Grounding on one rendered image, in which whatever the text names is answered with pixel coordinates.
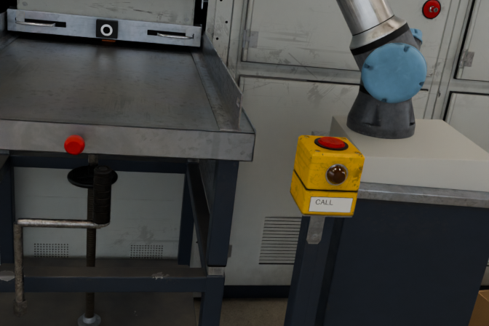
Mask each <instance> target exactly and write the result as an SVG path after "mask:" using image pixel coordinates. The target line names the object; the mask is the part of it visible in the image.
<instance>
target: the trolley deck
mask: <svg viewBox="0 0 489 326"><path fill-rule="evenodd" d="M239 126H240V128H241V130H242V132H227V131H220V130H219V129H218V125H217V122H216V120H215V117H214V115H213V112H212V109H211V107H210V103H209V101H208V99H207V95H206V93H205V91H204V87H203V85H202V81H201V79H200V77H199V73H198V71H197V69H196V66H195V63H194V59H193V58H192V55H182V54H173V53H164V52H147V51H138V50H129V49H112V48H103V47H86V46H77V45H68V44H51V43H42V42H33V41H16V40H14V41H13V42H12V43H11V44H10V45H8V46H7V47H5V48H4V49H3V50H2V51H0V150H4V151H35V152H51V153H67V152H66V150H65V148H64V143H65V140H66V138H67V137H69V136H71V135H79V136H81V137H82V138H83V139H84V142H85V147H84V150H83V151H82V152H81V154H98V155H114V156H144V157H161V158H177V159H208V160H223V161H240V162H252V161H253V154H254V147H255V137H256V130H255V128H254V126H253V124H252V122H251V121H250V119H249V117H248V115H247V113H246V112H245V110H244V108H243V106H242V112H241V118H240V125H239ZM67 154H68V153H67Z"/></svg>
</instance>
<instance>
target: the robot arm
mask: <svg viewBox="0 0 489 326"><path fill-rule="evenodd" d="M336 1H337V4H338V6H339V8H340V10H341V12H342V15H343V17H344V19H345V21H346V23H347V26H348V27H349V30H350V31H351V34H352V40H351V43H350V45H349V49H350V50H351V53H352V55H353V57H354V59H355V61H356V63H357V66H358V68H359V70H360V72H361V78H360V85H359V93H358V95H357V97H356V99H355V101H354V104H353V106H352V107H351V110H350V112H349V114H348V117H347V123H346V125H347V127H348V128H349V129H350V130H353V131H355V132H357V133H359V134H362V135H366V136H370V137H374V138H384V139H403V138H409V137H411V136H413V135H414V132H415V128H416V121H415V117H414V111H413V103H412V97H413V96H414V95H416V94H417V93H418V92H419V90H420V89H421V88H422V86H423V85H424V82H425V79H426V74H427V65H426V61H425V58H424V56H423V55H422V54H421V52H420V49H421V45H422V42H423V40H422V32H421V30H419V29H416V28H409V26H408V23H407V21H406V20H405V19H402V18H400V17H396V16H395V15H394V13H393V11H392V9H391V6H390V4H389V2H388V0H336Z"/></svg>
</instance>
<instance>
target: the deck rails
mask: <svg viewBox="0 0 489 326"><path fill-rule="evenodd" d="M14 40H15V39H8V38H3V34H2V14H0V51H2V50H3V49H4V48H5V47H7V46H8V45H10V44H11V43H12V42H13V41H14ZM191 55H192V58H193V59H194V63H195V66H196V69H197V71H198V73H199V77H200V79H201V81H202V85H203V87H204V91H205V93H206V95H207V99H208V101H209V103H210V107H211V109H212V112H213V115H214V117H215V120H216V122H217V125H218V129H219V130H220V131H227V132H242V130H241V128H240V126H239V125H240V118H241V112H242V100H243V94H242V92H241V90H240V88H239V87H238V85H237V84H236V82H235V81H234V79H233V77H232V75H231V74H230V72H229V71H228V69H227V67H226V65H225V64H224V62H223V61H222V59H221V57H220V55H219V54H218V52H217V50H216V49H215V47H214V46H213V44H212V42H211V41H210V39H209V37H208V35H207V34H206V32H204V45H203V53H202V55H199V54H191ZM238 101H239V104H238Z"/></svg>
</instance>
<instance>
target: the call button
mask: <svg viewBox="0 0 489 326"><path fill-rule="evenodd" d="M318 143H320V144H321V145H323V146H327V147H331V148H343V147H344V146H345V143H344V142H343V141H342V140H340V139H338V138H333V137H322V138H320V139H319V140H318Z"/></svg>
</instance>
